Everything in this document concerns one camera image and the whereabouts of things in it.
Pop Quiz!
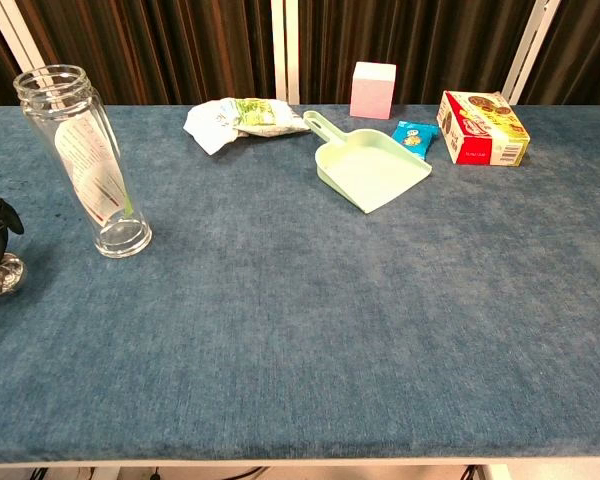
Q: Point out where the white frame post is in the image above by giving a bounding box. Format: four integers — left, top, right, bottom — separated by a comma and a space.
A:
0, 0, 49, 74
501, 0, 564, 105
271, 0, 301, 106

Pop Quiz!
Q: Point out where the printed paper leaflet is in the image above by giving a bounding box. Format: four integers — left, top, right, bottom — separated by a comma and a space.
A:
54, 117, 136, 225

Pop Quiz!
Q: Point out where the blue table cloth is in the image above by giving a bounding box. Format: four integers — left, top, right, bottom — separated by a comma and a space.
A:
0, 103, 600, 464

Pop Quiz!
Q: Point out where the mint green plastic dustpan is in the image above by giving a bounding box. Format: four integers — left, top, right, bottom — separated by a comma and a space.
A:
302, 110, 434, 215

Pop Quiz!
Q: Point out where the crumpled white green snack bag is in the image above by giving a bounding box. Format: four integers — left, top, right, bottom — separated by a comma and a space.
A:
182, 97, 311, 156

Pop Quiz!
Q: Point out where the tall transparent glass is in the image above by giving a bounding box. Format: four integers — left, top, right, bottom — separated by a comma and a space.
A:
12, 64, 154, 259

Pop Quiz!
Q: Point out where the pink cube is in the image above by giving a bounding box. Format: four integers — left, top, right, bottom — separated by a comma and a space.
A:
349, 61, 398, 121

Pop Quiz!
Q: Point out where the dark brown curtain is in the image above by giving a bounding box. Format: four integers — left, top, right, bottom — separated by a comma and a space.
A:
0, 0, 600, 114

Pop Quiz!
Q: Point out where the small blue snack packet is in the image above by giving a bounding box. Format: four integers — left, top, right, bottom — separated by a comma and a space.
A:
391, 120, 440, 162

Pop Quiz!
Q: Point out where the red yellow cookie box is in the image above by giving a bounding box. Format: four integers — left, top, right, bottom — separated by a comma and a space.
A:
436, 90, 531, 167

